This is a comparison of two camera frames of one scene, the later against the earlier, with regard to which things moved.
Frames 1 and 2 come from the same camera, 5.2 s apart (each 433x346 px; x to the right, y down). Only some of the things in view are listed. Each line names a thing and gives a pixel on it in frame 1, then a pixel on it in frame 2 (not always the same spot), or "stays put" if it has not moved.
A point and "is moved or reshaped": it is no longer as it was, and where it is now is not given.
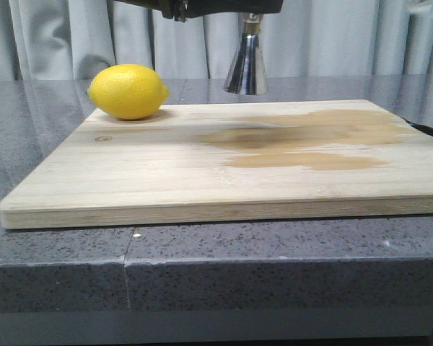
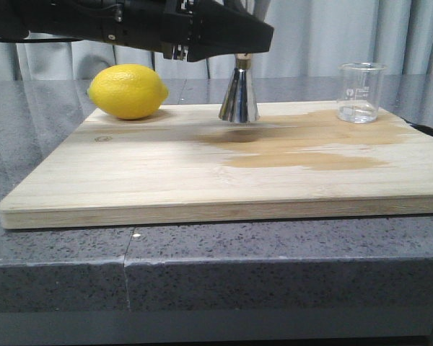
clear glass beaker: x=428 y=11 to x=359 y=91
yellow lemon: x=128 y=91 stays put
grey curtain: x=32 y=40 stays put
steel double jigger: x=247 y=74 is moved or reshaped
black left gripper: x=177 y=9 to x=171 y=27
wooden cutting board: x=216 y=161 stays put
